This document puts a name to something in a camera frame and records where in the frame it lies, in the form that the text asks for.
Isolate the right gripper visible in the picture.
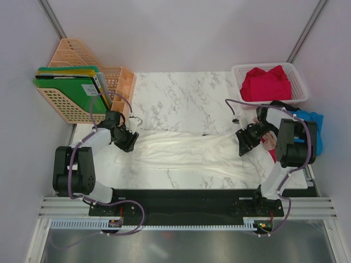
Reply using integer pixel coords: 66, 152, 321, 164
235, 122, 275, 156

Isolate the white t shirt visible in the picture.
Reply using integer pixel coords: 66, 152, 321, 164
116, 130, 274, 184

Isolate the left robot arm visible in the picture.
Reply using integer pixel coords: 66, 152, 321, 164
53, 111, 143, 215

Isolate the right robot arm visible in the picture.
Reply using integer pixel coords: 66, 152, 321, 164
235, 105, 318, 216

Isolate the beige pink t shirt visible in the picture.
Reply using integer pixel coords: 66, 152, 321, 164
253, 117, 277, 151

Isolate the red t shirt on table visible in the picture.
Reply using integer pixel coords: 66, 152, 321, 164
261, 135, 276, 162

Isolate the black t shirt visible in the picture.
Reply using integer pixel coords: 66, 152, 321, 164
270, 100, 300, 112

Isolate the red t shirt in basket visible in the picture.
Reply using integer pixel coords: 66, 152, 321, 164
240, 65, 292, 102

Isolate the peach plastic file organizer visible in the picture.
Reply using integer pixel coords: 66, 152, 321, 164
34, 38, 135, 124

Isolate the white plastic basket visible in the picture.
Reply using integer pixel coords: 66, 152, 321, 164
231, 62, 309, 105

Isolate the green file folder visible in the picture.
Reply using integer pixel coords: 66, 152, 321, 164
35, 65, 110, 114

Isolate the blue t shirt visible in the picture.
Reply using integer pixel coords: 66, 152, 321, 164
295, 110, 324, 156

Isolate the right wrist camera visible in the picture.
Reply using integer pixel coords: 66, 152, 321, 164
232, 115, 250, 129

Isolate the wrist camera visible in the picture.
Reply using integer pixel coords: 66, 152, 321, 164
232, 115, 250, 129
126, 116, 143, 134

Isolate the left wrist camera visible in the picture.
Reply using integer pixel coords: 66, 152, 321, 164
126, 116, 143, 134

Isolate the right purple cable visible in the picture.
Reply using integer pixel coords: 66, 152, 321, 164
224, 98, 315, 238

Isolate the purple cable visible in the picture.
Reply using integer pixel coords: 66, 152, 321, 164
50, 92, 146, 250
224, 98, 315, 238

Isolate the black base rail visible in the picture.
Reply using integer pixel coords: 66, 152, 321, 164
86, 189, 284, 225

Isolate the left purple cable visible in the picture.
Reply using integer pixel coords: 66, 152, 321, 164
50, 92, 146, 250

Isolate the white slotted cable duct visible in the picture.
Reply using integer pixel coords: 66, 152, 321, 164
50, 219, 268, 231

